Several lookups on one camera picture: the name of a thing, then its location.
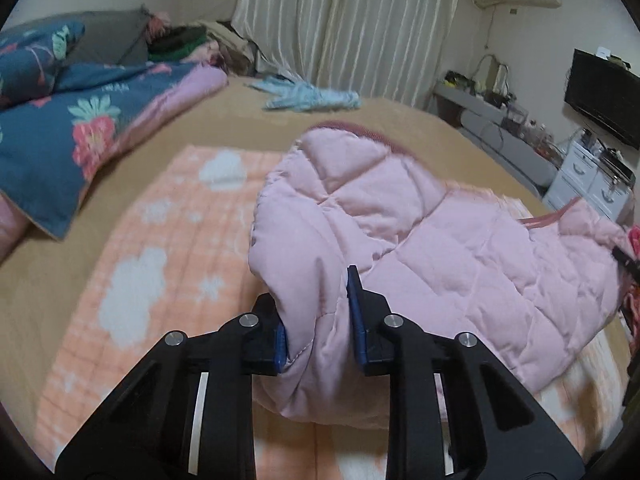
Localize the pink and yellow cloth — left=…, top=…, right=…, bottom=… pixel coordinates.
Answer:
left=620, top=225, right=640, bottom=341

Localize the bed with tan sheet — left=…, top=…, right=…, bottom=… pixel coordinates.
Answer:
left=0, top=75, right=636, bottom=480

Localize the grey cushion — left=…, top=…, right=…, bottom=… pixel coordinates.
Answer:
left=75, top=7, right=151, bottom=66

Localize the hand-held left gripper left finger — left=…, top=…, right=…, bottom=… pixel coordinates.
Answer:
left=55, top=293, right=288, bottom=480

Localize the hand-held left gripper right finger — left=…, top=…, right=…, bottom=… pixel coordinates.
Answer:
left=346, top=265, right=583, bottom=480

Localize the light blue garment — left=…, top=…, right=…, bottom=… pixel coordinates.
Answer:
left=248, top=76, right=362, bottom=112

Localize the blue floral pillow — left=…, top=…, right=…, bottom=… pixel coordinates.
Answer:
left=0, top=20, right=86, bottom=108

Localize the pile of clothes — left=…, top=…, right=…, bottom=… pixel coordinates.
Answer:
left=145, top=10, right=261, bottom=76

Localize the black television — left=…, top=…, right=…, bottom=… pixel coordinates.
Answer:
left=564, top=48, right=640, bottom=151

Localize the cream curtain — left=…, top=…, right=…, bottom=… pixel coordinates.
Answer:
left=231, top=0, right=468, bottom=108

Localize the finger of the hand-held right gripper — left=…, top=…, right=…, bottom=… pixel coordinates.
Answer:
left=613, top=245, right=640, bottom=278

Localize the grey desk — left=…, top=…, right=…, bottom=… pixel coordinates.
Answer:
left=432, top=82, right=558, bottom=196

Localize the white drawer cabinet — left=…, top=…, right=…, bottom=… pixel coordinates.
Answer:
left=542, top=137, right=636, bottom=221

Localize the orange checked blanket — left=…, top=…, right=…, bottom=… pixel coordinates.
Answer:
left=35, top=145, right=626, bottom=480

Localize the blue floral quilt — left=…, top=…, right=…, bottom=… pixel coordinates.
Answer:
left=0, top=60, right=228, bottom=241

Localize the pink quilted jacket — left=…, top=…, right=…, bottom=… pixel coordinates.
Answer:
left=247, top=121, right=636, bottom=426

